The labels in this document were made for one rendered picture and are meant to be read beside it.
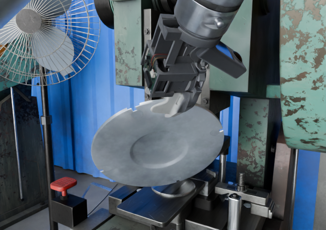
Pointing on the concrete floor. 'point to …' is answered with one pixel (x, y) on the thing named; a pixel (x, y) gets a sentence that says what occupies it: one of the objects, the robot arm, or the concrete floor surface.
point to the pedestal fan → (46, 56)
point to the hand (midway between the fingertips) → (170, 108)
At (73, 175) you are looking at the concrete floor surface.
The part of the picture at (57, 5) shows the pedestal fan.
